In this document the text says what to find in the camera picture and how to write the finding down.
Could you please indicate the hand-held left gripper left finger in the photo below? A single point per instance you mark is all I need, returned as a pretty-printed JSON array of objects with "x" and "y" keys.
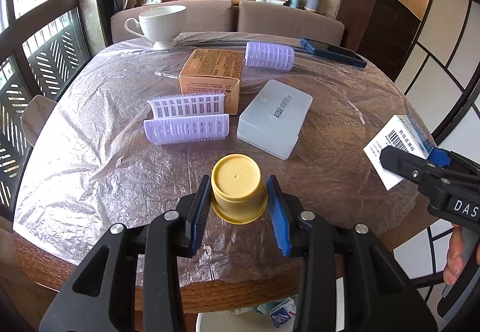
[{"x": 198, "y": 212}]

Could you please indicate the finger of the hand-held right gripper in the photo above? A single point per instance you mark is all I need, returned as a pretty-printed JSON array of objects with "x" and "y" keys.
[
  {"x": 438, "y": 157},
  {"x": 405, "y": 163}
]

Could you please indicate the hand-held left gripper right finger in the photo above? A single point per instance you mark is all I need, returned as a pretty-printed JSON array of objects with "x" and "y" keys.
[{"x": 279, "y": 219}]

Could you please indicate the white blue medicine box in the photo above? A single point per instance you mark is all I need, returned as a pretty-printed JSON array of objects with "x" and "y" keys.
[{"x": 401, "y": 133}]

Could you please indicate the yellow plastic cup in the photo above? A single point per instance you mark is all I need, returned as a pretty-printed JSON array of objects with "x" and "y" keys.
[{"x": 236, "y": 174}]

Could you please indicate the white trash bin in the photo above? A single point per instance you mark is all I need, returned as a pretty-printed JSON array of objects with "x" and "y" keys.
[{"x": 210, "y": 322}]

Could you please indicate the person's right hand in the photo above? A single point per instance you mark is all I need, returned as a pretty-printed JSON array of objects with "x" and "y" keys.
[{"x": 454, "y": 257}]

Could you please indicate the clear plastic table cover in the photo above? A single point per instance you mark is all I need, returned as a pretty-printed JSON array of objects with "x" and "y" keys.
[{"x": 112, "y": 167}]

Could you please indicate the crumpled blue white wrapper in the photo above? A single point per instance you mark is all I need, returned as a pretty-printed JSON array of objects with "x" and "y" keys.
[{"x": 281, "y": 317}]

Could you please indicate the translucent plastic box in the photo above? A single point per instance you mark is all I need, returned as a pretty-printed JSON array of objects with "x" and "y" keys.
[{"x": 273, "y": 118}]

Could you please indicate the white panel sliding door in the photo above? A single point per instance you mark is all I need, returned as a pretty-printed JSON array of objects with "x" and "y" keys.
[{"x": 442, "y": 39}]

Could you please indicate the tablet in blue case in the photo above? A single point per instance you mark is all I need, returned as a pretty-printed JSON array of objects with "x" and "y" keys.
[{"x": 330, "y": 51}]

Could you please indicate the dark wooden cabinet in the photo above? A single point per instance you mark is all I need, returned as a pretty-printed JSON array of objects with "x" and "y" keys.
[{"x": 382, "y": 28}]

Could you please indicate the orange cardboard box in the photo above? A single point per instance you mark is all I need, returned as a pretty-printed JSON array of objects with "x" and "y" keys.
[{"x": 210, "y": 66}]

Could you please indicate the purple cylinder hair roller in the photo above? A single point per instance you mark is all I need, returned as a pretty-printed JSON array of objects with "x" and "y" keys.
[{"x": 270, "y": 54}]

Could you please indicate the grey cylinder speaker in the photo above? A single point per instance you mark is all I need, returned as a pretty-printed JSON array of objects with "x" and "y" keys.
[{"x": 313, "y": 0}]

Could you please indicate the brown sofa back cushion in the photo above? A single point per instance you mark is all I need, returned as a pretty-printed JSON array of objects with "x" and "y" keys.
[
  {"x": 206, "y": 17},
  {"x": 281, "y": 22}
]

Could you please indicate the grey chair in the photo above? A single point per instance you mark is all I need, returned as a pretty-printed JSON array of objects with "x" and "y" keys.
[{"x": 35, "y": 118}]

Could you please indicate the white teacup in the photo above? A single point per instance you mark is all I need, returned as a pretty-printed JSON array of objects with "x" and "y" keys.
[{"x": 161, "y": 24}]

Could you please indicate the light blue cylinder container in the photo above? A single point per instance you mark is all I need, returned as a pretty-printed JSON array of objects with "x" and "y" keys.
[{"x": 295, "y": 0}]

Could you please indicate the black window railing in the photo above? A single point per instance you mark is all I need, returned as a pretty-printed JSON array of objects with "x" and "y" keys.
[{"x": 56, "y": 54}]

